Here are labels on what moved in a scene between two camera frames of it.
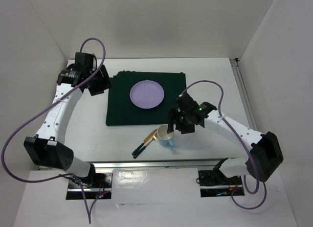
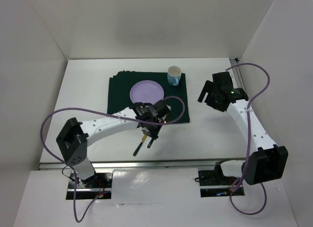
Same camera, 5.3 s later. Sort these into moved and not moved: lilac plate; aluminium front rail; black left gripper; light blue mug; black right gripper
Moved: black right gripper; light blue mug; black left gripper
Not moved: lilac plate; aluminium front rail
